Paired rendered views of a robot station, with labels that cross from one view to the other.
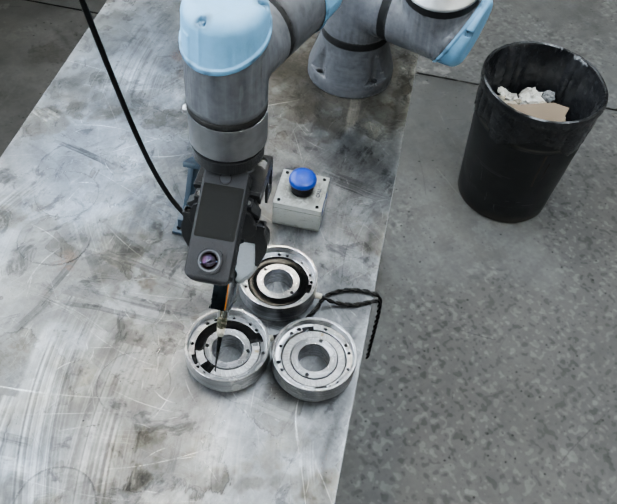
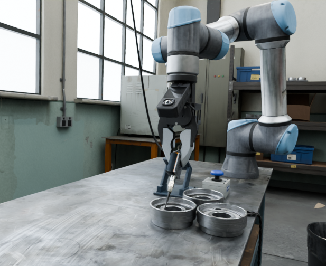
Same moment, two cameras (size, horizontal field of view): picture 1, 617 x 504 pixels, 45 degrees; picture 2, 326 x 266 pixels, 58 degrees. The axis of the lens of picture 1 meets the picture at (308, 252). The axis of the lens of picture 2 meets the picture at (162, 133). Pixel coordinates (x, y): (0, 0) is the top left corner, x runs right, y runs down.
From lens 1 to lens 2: 0.61 m
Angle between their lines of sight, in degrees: 50
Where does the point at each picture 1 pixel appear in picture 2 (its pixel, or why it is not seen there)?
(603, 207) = not seen: outside the picture
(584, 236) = not seen: outside the picture
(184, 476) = (135, 249)
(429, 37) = (271, 137)
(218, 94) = (179, 35)
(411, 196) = not seen: outside the picture
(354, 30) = (240, 146)
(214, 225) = (172, 95)
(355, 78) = (241, 168)
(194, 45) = (172, 17)
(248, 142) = (189, 63)
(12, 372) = (59, 213)
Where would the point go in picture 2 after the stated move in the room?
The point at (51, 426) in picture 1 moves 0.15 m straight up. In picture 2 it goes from (68, 227) to (69, 155)
